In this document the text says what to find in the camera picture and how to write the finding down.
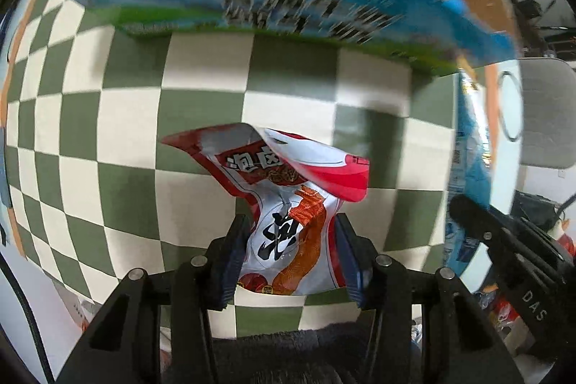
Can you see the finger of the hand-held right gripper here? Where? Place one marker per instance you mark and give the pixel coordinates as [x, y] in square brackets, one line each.
[535, 238]
[472, 215]

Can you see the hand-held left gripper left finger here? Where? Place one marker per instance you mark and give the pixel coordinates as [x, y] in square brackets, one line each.
[231, 271]

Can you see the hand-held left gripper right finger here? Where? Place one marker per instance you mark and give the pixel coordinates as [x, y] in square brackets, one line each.
[348, 262]

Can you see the blue snack packet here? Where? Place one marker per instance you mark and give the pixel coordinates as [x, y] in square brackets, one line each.
[470, 150]

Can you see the red white snack packet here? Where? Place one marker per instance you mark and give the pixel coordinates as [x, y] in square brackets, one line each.
[288, 231]

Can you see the pile of red packets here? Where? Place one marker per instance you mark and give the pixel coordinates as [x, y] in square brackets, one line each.
[499, 312]

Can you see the black bag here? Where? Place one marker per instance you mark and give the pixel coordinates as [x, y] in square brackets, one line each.
[535, 204]

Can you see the grey chair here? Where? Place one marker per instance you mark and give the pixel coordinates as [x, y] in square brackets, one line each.
[549, 114]

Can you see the green cream checkered mat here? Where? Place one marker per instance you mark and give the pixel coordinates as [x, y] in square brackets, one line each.
[135, 118]

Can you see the black equipment stand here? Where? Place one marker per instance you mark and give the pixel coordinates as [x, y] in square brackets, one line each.
[531, 10]

